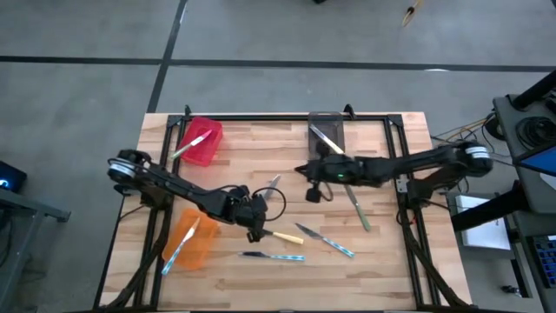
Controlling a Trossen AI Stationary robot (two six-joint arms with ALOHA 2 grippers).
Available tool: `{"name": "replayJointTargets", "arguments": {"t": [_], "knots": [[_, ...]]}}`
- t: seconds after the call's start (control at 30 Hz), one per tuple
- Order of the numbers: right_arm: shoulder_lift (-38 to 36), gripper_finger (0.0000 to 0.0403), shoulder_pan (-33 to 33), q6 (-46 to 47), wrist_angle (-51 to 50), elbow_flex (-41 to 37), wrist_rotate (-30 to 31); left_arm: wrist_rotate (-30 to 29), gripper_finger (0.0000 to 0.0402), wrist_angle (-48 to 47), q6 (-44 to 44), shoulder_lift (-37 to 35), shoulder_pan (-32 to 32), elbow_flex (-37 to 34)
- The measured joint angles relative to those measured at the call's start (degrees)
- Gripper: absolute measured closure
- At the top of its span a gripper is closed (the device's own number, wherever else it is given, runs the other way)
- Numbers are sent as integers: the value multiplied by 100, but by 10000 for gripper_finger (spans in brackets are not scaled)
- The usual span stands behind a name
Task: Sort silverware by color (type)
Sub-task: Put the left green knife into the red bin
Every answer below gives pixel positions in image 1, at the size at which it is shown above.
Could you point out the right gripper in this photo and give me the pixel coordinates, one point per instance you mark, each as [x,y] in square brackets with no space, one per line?
[345,170]

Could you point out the white box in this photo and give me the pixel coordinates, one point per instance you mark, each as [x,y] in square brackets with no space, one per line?
[482,235]

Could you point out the blue panel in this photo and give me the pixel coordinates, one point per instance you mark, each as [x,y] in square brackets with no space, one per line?
[543,163]

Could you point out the black slanted beam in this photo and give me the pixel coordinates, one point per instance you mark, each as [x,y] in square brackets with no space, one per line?
[482,213]
[536,89]

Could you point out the silver metal bracket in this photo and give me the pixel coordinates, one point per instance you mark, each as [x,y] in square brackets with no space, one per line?
[401,184]

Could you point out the grey desk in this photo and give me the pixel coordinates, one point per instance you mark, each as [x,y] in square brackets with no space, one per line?
[508,130]

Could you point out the pink-red plastic bin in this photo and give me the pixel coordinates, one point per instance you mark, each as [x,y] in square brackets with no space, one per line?
[208,152]

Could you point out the black aluminium table frame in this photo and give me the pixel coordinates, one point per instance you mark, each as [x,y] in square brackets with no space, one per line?
[282,117]

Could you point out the blue white patterned fork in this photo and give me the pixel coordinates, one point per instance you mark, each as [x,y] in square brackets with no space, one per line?
[282,257]

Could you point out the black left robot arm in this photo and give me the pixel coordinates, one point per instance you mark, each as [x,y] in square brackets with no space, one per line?
[182,189]

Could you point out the small black floor object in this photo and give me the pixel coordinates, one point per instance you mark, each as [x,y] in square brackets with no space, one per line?
[510,290]

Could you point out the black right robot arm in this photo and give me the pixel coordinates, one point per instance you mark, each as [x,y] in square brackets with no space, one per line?
[408,164]

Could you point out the blue white patterned knife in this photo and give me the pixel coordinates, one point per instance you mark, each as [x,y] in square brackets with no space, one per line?
[339,248]
[176,254]

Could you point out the orange plastic bin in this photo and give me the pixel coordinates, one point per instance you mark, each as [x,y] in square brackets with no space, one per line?
[204,243]

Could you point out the black device with blue light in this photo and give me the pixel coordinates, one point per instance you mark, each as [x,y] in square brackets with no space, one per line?
[15,174]

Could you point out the black table clamp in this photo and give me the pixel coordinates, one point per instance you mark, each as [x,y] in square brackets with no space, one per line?
[349,111]
[187,111]

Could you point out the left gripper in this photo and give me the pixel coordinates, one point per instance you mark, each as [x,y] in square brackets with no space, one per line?
[230,208]

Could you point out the grey metal cart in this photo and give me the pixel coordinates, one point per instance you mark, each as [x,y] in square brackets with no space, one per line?
[39,208]

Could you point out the blue keyed device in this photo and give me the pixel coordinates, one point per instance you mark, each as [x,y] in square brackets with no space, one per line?
[548,261]

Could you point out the grey translucent plastic bin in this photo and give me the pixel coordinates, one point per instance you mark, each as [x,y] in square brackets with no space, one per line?
[330,124]

